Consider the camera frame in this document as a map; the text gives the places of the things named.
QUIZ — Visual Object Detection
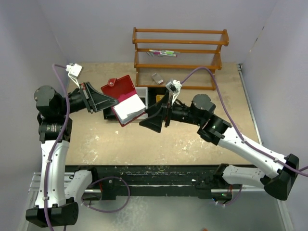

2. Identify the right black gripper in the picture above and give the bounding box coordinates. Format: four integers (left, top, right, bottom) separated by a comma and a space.
140, 90, 204, 132

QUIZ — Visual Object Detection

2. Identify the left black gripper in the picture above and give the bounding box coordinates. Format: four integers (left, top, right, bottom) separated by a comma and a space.
58, 81, 118, 116

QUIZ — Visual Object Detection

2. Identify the red leather card holder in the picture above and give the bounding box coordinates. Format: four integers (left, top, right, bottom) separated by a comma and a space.
101, 75, 146, 125

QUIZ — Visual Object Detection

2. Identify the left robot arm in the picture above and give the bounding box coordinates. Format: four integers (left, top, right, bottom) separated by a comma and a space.
26, 82, 119, 230

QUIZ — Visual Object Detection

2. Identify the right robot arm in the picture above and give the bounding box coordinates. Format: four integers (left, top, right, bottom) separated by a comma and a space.
139, 94, 299, 201

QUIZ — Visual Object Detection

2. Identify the yellow card stack in tray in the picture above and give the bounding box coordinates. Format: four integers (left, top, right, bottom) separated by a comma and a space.
155, 95, 164, 103

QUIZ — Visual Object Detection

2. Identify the black and white organiser tray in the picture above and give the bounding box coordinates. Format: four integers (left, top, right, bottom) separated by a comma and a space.
103, 87, 167, 121

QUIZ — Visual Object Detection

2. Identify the small grey box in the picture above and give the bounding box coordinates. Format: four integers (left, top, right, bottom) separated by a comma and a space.
151, 73, 164, 85

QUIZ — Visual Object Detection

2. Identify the bundle of coloured pens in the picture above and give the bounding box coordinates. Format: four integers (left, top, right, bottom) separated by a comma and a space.
146, 49, 179, 57

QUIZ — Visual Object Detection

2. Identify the wooden three-tier shelf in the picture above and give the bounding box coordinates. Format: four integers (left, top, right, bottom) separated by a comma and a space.
132, 27, 229, 87

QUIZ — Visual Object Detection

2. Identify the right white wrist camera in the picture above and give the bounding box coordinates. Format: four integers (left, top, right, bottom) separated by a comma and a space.
166, 79, 182, 104

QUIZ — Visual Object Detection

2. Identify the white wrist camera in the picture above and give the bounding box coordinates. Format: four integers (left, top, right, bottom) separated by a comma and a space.
65, 64, 83, 88
166, 79, 182, 104

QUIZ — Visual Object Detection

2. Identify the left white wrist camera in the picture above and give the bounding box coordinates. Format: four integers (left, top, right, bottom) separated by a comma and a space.
65, 64, 83, 88

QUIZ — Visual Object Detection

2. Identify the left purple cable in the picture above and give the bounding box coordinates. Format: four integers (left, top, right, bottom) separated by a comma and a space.
44, 64, 130, 231

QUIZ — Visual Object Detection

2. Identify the purple cable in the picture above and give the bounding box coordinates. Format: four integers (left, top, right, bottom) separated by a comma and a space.
44, 64, 130, 231
179, 66, 308, 207

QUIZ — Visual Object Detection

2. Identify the aluminium frame rail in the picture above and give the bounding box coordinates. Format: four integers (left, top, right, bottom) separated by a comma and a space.
28, 171, 265, 193

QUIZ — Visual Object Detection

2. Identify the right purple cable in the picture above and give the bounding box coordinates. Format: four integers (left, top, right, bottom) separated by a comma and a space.
179, 66, 308, 207

